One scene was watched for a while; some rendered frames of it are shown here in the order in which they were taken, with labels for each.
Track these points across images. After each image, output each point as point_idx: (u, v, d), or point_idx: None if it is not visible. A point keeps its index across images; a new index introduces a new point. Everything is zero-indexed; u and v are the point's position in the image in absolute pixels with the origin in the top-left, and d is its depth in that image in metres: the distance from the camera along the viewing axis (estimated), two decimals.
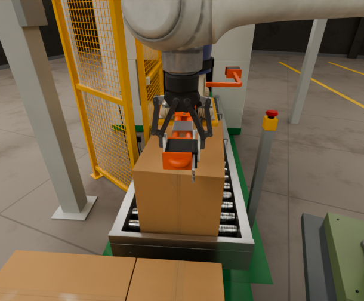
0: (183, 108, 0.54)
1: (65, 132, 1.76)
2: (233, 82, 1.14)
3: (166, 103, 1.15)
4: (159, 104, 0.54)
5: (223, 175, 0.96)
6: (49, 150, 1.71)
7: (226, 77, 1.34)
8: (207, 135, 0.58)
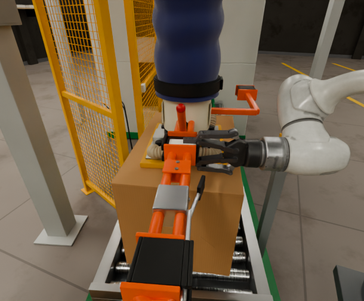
0: None
1: (47, 147, 1.53)
2: (247, 108, 0.86)
3: (158, 135, 0.87)
4: (226, 165, 0.64)
5: (241, 191, 0.67)
6: (28, 169, 1.48)
7: (237, 100, 1.06)
8: (198, 135, 0.59)
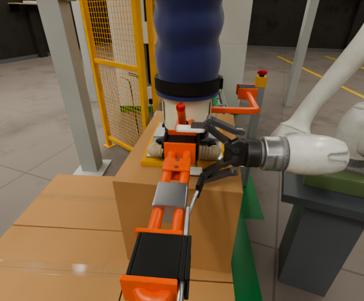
0: None
1: (86, 97, 2.05)
2: (247, 107, 0.87)
3: (159, 134, 0.88)
4: (230, 168, 0.64)
5: (240, 189, 0.68)
6: (73, 111, 2.01)
7: (237, 98, 1.07)
8: (206, 120, 0.57)
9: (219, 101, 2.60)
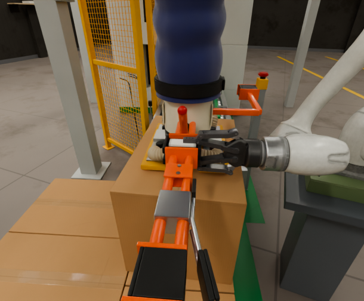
0: None
1: (85, 98, 2.03)
2: (250, 108, 0.84)
3: (159, 136, 0.86)
4: (226, 165, 0.64)
5: (244, 200, 0.65)
6: (72, 113, 1.98)
7: (238, 99, 1.05)
8: (198, 135, 0.59)
9: (219, 103, 2.57)
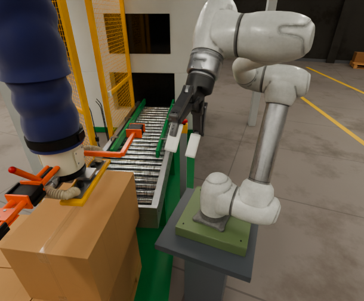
0: (197, 108, 0.61)
1: None
2: (114, 151, 1.06)
3: None
4: (190, 94, 0.56)
5: (87, 255, 0.94)
6: (29, 148, 2.27)
7: (126, 137, 1.26)
8: (200, 134, 0.69)
9: None
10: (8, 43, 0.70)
